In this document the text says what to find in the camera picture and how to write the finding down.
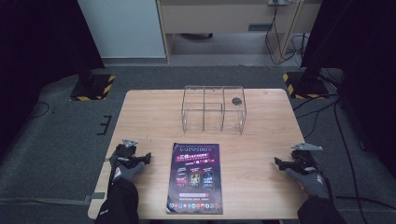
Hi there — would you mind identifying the thin curved floor cable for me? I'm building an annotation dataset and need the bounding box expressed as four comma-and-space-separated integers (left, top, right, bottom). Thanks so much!
29, 101, 51, 119

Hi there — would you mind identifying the thin looped cable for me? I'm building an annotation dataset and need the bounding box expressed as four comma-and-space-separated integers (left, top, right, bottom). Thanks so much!
290, 33, 310, 68

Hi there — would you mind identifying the grey tape piece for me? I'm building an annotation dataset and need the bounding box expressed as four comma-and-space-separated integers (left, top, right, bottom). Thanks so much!
83, 191, 106, 203

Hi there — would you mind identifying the black curtain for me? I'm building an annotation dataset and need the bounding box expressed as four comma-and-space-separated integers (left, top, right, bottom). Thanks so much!
300, 0, 396, 180
0, 0, 106, 162

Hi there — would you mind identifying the light wooden desk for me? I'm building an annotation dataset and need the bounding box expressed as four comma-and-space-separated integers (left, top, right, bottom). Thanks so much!
155, 0, 323, 64

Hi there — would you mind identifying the long black floor cable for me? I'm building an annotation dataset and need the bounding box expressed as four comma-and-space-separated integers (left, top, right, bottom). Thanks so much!
333, 101, 364, 224

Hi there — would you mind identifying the person's right hand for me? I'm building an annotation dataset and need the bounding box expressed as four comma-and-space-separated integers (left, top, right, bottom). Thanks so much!
284, 169, 331, 200

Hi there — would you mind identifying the white cabinet panel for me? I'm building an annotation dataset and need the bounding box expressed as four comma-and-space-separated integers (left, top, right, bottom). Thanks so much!
78, 0, 166, 59

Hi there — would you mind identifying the short black floor cable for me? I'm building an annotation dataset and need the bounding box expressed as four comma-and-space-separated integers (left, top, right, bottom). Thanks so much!
292, 92, 340, 112

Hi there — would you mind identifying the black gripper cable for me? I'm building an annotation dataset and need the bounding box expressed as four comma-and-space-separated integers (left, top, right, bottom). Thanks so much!
320, 172, 396, 210

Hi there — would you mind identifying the black hanging cable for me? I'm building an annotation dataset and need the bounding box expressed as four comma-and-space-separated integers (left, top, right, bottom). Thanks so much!
264, 0, 302, 66

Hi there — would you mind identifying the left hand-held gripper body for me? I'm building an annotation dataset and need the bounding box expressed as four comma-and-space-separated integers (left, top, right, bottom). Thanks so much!
116, 138, 145, 162

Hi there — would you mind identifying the clear acrylic file rack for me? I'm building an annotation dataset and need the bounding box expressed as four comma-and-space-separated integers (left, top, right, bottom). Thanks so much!
180, 85, 248, 134

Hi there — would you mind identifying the person's left hand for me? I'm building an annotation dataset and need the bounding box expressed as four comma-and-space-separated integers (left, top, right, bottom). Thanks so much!
109, 155, 146, 183

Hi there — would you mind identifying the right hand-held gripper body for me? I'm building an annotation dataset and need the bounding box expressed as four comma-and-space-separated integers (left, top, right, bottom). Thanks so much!
290, 142, 323, 173

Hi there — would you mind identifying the purple cover magazine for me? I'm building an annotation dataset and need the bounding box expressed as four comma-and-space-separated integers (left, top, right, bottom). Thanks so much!
165, 142, 224, 216

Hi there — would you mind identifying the grey floor cable cover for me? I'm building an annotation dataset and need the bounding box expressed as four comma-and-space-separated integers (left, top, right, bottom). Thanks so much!
0, 196, 92, 207

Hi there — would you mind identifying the black stand with striped base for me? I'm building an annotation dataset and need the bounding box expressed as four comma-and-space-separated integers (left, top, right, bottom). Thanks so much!
282, 66, 331, 101
69, 62, 116, 102

